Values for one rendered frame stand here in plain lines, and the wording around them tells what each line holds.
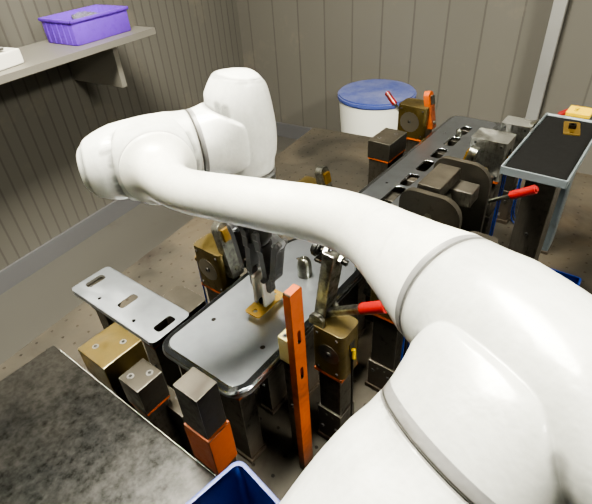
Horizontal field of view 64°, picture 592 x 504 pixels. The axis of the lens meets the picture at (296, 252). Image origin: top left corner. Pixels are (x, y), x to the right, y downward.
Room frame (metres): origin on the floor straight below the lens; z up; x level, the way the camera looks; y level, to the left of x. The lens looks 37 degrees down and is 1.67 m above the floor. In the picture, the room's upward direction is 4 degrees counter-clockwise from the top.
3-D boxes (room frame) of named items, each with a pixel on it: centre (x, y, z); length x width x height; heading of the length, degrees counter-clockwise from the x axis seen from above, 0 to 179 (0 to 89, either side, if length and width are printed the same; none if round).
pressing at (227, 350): (1.09, -0.24, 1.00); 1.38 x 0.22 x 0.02; 140
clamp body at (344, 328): (0.59, -0.07, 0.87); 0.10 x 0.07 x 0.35; 50
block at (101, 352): (0.58, 0.34, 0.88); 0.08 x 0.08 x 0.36; 50
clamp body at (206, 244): (0.89, 0.20, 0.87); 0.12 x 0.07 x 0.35; 50
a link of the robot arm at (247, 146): (0.70, 0.08, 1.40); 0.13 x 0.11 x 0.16; 113
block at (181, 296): (0.78, 0.27, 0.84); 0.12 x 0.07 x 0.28; 50
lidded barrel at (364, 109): (3.08, -0.60, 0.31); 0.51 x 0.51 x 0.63
